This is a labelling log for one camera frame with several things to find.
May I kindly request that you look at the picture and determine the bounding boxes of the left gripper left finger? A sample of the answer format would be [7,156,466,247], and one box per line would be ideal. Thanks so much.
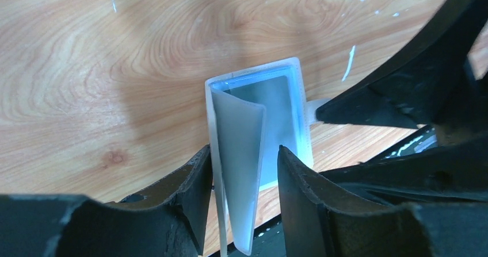
[1,145,212,256]

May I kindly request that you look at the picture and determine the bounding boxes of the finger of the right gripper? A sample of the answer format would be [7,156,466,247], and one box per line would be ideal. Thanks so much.
[321,136,487,205]
[315,0,487,129]

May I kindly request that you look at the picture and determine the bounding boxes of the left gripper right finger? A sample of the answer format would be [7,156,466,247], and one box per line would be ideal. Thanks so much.
[277,146,487,256]

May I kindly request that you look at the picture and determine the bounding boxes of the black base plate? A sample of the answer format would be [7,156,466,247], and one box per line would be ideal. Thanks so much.
[251,125,437,256]

